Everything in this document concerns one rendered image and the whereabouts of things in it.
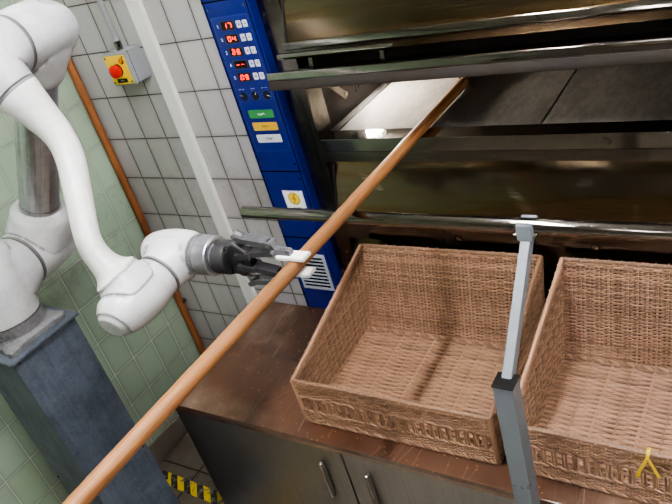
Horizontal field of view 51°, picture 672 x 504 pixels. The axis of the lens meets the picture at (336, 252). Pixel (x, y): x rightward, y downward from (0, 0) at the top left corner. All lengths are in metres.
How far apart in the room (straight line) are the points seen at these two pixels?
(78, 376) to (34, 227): 0.42
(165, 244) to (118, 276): 0.14
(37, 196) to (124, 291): 0.55
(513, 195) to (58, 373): 1.27
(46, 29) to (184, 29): 0.55
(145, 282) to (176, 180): 1.01
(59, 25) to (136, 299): 0.64
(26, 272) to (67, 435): 0.46
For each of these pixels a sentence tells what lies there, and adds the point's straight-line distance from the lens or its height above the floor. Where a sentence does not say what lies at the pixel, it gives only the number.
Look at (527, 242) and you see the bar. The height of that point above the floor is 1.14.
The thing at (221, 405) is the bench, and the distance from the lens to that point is 2.13.
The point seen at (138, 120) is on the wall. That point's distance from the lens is 2.44.
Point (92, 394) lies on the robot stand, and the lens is 2.11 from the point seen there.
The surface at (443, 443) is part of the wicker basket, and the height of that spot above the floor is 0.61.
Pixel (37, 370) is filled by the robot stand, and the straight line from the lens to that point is 1.99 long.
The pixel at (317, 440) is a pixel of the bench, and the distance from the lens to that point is 1.90.
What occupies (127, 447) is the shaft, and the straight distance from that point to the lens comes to 1.14.
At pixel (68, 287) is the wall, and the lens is 2.54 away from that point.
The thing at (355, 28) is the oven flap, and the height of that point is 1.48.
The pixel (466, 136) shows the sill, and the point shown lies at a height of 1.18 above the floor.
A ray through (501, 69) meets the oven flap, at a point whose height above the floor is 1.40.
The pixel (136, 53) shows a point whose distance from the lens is 2.27.
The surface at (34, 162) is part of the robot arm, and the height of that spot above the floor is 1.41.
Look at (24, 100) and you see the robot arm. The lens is 1.58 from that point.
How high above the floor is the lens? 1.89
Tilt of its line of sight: 30 degrees down
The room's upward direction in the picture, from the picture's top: 17 degrees counter-clockwise
